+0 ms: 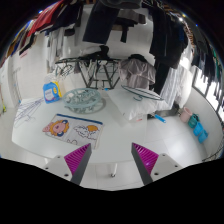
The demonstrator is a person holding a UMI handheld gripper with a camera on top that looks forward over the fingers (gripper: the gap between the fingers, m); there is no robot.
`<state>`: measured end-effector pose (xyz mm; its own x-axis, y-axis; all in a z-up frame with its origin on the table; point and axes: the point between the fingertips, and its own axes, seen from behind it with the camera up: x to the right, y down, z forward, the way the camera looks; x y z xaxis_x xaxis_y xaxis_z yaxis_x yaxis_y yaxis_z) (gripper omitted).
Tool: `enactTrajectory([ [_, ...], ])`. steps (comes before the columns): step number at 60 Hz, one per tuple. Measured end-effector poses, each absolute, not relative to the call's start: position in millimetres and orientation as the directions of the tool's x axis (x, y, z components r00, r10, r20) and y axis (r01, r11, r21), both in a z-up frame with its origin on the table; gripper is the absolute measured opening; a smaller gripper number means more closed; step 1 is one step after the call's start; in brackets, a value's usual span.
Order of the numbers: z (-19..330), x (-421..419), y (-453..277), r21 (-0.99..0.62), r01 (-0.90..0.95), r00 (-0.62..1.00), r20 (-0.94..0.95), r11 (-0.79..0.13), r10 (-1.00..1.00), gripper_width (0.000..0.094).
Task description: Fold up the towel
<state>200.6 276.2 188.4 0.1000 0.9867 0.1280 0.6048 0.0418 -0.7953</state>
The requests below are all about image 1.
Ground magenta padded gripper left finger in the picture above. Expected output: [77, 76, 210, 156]
[64, 144, 92, 185]

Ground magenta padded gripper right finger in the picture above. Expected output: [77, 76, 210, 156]
[131, 143, 159, 185]

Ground pink bucket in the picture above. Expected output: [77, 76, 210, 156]
[180, 107, 192, 123]

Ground blue bucket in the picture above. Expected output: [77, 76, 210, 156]
[193, 122, 208, 143]

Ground teal bucket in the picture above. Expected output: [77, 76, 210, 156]
[188, 114, 200, 128]

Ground blue detergent refill bag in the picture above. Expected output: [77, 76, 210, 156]
[43, 75, 62, 104]

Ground grey garment on rack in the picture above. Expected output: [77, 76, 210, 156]
[118, 59, 156, 89]

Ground metal drying rack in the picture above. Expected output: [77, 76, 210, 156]
[55, 58, 120, 89]

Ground black hanging clothes right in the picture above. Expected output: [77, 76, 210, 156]
[149, 6, 188, 93]

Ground dark hanging trousers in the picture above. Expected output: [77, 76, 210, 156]
[83, 0, 119, 44]

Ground red hanging garment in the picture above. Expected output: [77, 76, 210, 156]
[28, 0, 65, 36]

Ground blue handled brush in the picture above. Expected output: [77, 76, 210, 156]
[148, 114, 166, 123]

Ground oval wire hanger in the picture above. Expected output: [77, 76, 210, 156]
[122, 85, 162, 101]

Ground wire hangers pile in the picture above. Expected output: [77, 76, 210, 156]
[13, 98, 44, 128]

